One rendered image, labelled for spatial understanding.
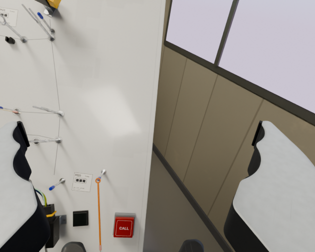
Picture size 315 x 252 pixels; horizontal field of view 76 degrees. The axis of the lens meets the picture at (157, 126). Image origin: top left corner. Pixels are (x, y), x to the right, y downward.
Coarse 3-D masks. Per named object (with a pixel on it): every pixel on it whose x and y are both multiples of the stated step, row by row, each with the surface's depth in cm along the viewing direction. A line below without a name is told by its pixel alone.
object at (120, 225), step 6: (120, 222) 53; (126, 222) 54; (132, 222) 54; (114, 228) 53; (120, 228) 53; (126, 228) 54; (132, 228) 54; (114, 234) 53; (120, 234) 53; (126, 234) 53
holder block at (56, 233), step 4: (56, 216) 49; (56, 220) 48; (52, 224) 46; (56, 224) 48; (52, 228) 46; (56, 228) 48; (52, 232) 46; (56, 232) 48; (52, 236) 46; (56, 236) 48; (48, 240) 46; (52, 240) 46; (56, 240) 48; (48, 244) 46; (52, 244) 46
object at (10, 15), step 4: (0, 8) 55; (4, 8) 55; (8, 8) 55; (0, 12) 55; (4, 12) 55; (8, 12) 55; (12, 12) 55; (16, 12) 55; (0, 16) 55; (4, 16) 55; (8, 16) 55; (12, 16) 55; (16, 16) 55; (0, 20) 55; (8, 20) 55; (12, 20) 55; (16, 20) 55; (0, 24) 55; (12, 24) 55
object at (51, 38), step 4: (24, 8) 43; (28, 8) 42; (28, 12) 45; (32, 12) 44; (32, 16) 47; (36, 16) 45; (36, 20) 48; (40, 24) 49; (44, 28) 51; (48, 36) 56; (52, 36) 56; (52, 40) 56
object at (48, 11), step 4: (36, 0) 51; (40, 0) 50; (44, 0) 49; (44, 4) 51; (48, 4) 51; (48, 8) 55; (52, 8) 57; (44, 12) 56; (48, 12) 56; (52, 12) 56
